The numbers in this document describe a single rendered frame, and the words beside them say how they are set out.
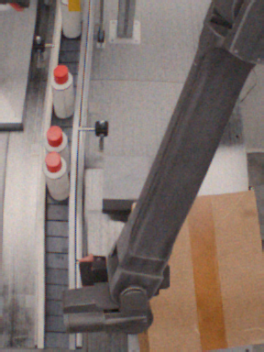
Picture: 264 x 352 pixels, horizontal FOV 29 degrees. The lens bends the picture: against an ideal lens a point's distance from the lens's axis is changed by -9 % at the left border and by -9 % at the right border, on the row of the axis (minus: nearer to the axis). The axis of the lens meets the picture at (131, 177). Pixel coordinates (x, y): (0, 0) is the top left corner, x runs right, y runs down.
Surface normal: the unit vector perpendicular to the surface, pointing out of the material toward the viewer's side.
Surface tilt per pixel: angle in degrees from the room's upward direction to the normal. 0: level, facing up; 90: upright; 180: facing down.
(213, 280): 0
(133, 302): 50
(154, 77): 0
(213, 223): 0
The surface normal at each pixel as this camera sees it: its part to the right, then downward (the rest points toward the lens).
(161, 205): 0.06, 0.52
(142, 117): 0.05, -0.31
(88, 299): -0.11, -0.83
